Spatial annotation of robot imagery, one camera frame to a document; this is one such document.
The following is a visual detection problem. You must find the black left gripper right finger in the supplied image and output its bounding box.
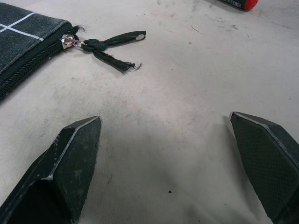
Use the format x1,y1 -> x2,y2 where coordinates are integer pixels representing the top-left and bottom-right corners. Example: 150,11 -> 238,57
229,111 -> 299,224

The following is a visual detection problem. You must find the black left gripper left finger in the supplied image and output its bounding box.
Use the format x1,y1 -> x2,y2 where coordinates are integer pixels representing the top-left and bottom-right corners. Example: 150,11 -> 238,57
0,115 -> 102,224

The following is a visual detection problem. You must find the dark checked zipper pouch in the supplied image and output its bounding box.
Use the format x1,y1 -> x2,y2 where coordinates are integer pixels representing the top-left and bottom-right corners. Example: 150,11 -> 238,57
0,2 -> 147,101

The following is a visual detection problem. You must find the black glue stick red cap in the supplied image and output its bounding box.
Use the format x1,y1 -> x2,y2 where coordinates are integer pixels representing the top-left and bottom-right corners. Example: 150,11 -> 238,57
216,0 -> 259,12

